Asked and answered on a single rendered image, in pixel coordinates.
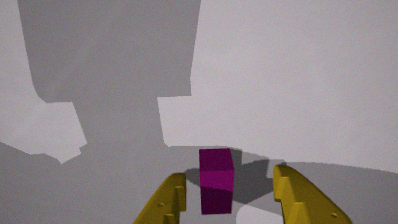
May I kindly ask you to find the magenta rectangular block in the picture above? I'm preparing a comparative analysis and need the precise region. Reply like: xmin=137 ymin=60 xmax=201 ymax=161
xmin=199 ymin=148 xmax=234 ymax=215

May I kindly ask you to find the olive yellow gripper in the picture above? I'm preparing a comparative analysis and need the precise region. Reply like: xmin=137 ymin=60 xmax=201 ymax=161
xmin=133 ymin=165 xmax=353 ymax=224

